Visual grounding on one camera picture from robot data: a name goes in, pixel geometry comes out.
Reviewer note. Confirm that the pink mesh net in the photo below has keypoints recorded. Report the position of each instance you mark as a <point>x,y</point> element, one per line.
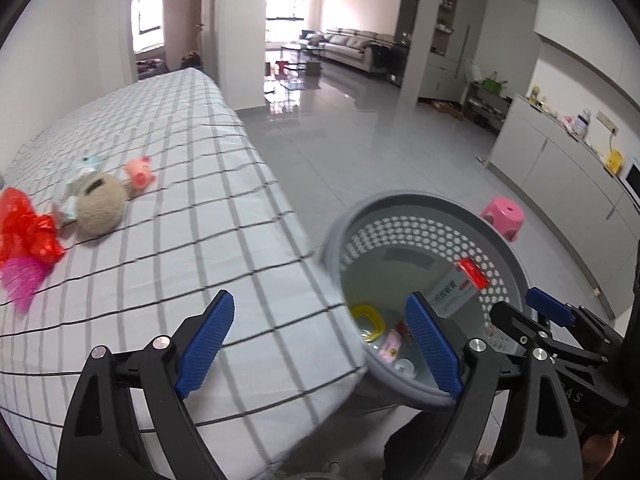
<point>21,278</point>

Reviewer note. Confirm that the white plastic lid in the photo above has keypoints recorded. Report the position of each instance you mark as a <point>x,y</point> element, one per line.
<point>405,368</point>

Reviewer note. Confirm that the checked white tablecloth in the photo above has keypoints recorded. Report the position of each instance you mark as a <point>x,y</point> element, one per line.
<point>214,219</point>

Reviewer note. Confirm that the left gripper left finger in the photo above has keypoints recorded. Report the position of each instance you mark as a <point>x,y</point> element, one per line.
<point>101,437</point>

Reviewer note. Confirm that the red small stool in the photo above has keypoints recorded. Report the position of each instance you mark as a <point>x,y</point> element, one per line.
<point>282,68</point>

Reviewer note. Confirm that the pink snack wrapper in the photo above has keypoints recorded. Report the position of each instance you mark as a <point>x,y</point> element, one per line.
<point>390,347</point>

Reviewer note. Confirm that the grey sofa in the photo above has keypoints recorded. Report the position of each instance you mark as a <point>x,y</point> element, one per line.
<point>361,49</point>

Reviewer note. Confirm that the coffee table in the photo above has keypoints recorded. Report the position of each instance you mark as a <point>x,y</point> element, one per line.
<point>303,52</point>

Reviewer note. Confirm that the red plastic bag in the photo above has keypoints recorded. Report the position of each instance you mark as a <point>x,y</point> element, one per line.
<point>24,233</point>

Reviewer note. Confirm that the long red box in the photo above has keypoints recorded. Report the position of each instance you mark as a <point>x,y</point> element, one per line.
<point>456,288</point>

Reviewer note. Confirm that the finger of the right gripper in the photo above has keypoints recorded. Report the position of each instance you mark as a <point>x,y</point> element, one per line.
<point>549,307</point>
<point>526,333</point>

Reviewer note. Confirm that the pink pig toy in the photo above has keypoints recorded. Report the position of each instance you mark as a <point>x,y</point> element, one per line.
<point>139,174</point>

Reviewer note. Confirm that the white low cabinet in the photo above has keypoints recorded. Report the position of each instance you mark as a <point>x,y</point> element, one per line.
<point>586,208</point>

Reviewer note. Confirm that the grey perforated trash basket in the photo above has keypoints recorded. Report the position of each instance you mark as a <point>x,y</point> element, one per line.
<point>396,243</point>

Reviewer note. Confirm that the beige plush ball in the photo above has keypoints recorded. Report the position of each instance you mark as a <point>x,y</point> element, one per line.
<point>101,204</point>

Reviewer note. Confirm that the yellow container on counter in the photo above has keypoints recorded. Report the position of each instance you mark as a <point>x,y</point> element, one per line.
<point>614,162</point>

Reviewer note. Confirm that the light blue wipes packet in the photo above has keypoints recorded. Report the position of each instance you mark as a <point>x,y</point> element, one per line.
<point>65,196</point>

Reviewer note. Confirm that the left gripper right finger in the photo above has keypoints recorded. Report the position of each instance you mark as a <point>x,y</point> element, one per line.
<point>537,438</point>

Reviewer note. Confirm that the person right hand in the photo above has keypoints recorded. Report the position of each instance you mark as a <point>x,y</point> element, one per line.
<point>597,451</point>

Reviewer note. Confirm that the white microwave oven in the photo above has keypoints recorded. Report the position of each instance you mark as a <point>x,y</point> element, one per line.
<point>630,178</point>

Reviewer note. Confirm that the green bag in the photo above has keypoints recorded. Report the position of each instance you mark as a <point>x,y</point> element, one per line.
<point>493,84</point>

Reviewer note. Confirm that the pink plastic stool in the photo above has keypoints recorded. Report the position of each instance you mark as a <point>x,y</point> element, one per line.
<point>505,216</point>

